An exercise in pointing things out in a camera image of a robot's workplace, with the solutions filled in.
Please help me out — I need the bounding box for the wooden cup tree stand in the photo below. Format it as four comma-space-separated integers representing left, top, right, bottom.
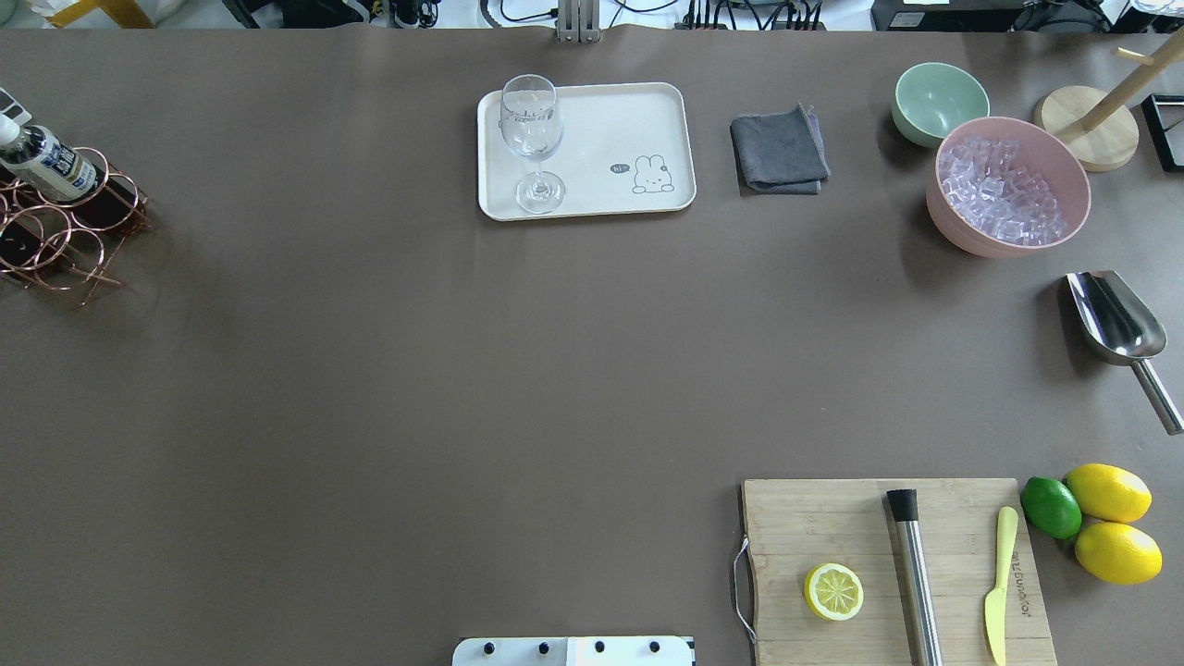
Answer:
1032, 31, 1183, 172

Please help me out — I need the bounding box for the green empty bowl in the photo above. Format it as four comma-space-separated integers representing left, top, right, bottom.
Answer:
892, 62, 991, 148

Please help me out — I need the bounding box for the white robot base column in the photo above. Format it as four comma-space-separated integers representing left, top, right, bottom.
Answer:
451, 635, 697, 665

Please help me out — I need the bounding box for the pink bowl of ice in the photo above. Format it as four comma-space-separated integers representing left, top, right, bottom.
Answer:
926, 117, 1092, 257

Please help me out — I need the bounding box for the bamboo cutting board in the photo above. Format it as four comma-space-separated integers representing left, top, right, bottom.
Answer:
741, 479, 1019, 665

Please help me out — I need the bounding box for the black wire glass rack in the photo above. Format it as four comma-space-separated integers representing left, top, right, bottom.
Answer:
1141, 92, 1183, 173

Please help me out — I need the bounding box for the yellow lemon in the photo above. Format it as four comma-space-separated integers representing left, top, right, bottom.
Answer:
1063, 462, 1152, 524
1074, 521, 1163, 585

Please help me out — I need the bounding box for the copper wire bottle basket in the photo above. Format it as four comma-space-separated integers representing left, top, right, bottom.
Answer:
4, 147, 154, 307

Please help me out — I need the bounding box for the yellow plastic knife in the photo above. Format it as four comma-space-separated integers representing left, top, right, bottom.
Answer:
982, 506, 1018, 665

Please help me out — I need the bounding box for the half lemon slice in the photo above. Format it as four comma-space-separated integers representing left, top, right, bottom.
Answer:
803, 563, 864, 623

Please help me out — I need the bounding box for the clear wine glass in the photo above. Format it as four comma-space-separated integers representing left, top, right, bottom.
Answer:
498, 73, 565, 214

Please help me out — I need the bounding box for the yellow lemon near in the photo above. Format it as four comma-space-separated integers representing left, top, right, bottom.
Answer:
1074, 521, 1163, 585

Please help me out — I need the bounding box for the green lime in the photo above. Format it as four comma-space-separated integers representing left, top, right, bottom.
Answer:
1019, 476, 1083, 540

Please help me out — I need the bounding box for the white rabbit tray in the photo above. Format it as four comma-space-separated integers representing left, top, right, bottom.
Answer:
476, 81, 697, 222

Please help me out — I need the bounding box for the steel muddler black tip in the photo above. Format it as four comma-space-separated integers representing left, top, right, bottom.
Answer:
884, 488, 944, 665

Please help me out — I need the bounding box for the aluminium frame post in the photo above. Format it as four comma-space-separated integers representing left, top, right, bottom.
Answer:
555, 0, 603, 43

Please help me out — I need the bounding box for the yellow lemon far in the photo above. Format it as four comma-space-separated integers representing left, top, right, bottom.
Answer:
1063, 462, 1152, 524

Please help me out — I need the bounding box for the steel ice scoop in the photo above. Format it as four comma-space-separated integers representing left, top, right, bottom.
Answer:
1064, 270, 1183, 436

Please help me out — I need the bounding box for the grey folded cloth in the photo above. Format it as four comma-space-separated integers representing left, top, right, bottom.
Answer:
729, 103, 832, 196

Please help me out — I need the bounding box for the tea bottle white cap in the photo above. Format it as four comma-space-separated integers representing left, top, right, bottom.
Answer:
1, 117, 99, 205

